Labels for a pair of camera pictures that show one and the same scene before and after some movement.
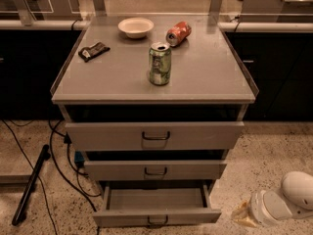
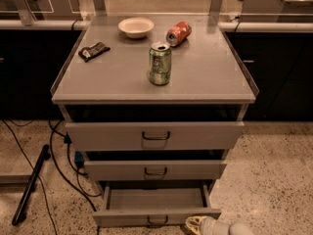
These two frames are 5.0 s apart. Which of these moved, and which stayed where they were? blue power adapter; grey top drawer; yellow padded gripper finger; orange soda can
Moved: yellow padded gripper finger
Stayed: orange soda can; blue power adapter; grey top drawer
